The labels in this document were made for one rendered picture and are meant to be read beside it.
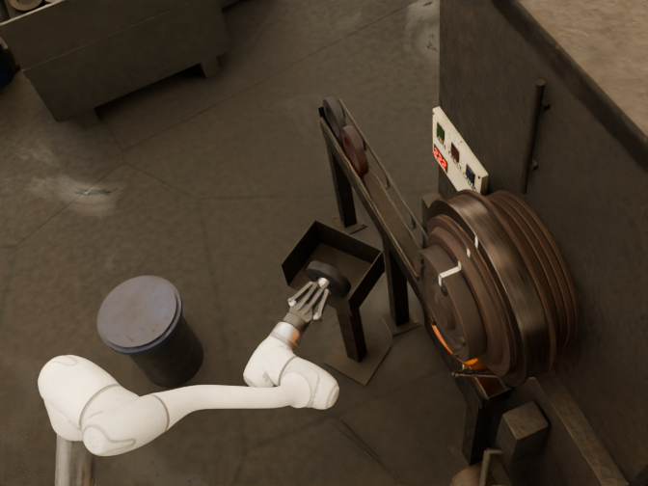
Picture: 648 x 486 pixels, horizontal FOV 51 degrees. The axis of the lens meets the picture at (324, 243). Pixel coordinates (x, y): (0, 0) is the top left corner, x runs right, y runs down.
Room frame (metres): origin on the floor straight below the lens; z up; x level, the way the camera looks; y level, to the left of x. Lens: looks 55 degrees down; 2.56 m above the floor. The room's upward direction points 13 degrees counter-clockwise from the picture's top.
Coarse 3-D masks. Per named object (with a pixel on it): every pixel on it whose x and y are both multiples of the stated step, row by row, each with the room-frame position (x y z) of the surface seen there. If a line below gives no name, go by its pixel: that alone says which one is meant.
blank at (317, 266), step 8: (312, 264) 1.17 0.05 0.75; (320, 264) 1.16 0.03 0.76; (328, 264) 1.15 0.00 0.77; (312, 272) 1.16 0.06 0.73; (320, 272) 1.14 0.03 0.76; (328, 272) 1.12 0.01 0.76; (336, 272) 1.12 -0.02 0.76; (312, 280) 1.17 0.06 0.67; (328, 280) 1.12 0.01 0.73; (336, 280) 1.10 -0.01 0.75; (344, 280) 1.10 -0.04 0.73; (328, 288) 1.13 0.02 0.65; (336, 288) 1.11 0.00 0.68; (344, 288) 1.09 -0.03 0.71; (336, 296) 1.12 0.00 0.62; (344, 296) 1.09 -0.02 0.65
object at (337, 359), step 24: (312, 240) 1.34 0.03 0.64; (336, 240) 1.31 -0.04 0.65; (360, 240) 1.24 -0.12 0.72; (288, 264) 1.24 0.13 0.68; (336, 264) 1.25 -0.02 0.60; (360, 264) 1.23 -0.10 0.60; (384, 264) 1.18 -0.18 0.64; (360, 288) 1.08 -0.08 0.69; (360, 336) 1.17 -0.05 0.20; (336, 360) 1.18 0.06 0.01; (360, 360) 1.15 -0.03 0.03
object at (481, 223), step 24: (432, 216) 0.96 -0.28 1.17; (456, 216) 0.84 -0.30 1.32; (480, 216) 0.82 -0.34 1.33; (480, 240) 0.75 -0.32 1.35; (504, 240) 0.74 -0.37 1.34; (504, 264) 0.69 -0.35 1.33; (504, 288) 0.64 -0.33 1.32; (528, 288) 0.64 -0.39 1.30; (528, 312) 0.60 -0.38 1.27; (528, 336) 0.57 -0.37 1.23; (528, 360) 0.54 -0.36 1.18
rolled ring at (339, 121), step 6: (330, 96) 1.88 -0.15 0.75; (324, 102) 1.89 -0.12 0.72; (330, 102) 1.84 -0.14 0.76; (336, 102) 1.83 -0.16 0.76; (324, 108) 1.90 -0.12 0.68; (330, 108) 1.82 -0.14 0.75; (336, 108) 1.81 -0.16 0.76; (330, 114) 1.89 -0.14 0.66; (336, 114) 1.79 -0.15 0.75; (342, 114) 1.78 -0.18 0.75; (330, 120) 1.88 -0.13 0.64; (336, 120) 1.77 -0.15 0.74; (342, 120) 1.77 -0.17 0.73; (330, 126) 1.87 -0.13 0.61; (336, 126) 1.85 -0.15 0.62; (342, 126) 1.75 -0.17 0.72; (336, 132) 1.83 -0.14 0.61; (336, 138) 1.81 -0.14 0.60; (342, 144) 1.76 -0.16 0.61
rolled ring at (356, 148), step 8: (344, 128) 1.69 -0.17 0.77; (352, 128) 1.67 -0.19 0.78; (344, 136) 1.70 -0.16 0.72; (352, 136) 1.64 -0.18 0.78; (344, 144) 1.71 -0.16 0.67; (352, 144) 1.61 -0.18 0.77; (360, 144) 1.61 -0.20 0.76; (352, 152) 1.69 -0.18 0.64; (360, 152) 1.58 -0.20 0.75; (352, 160) 1.66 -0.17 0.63; (360, 160) 1.57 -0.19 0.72; (360, 168) 1.56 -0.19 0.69
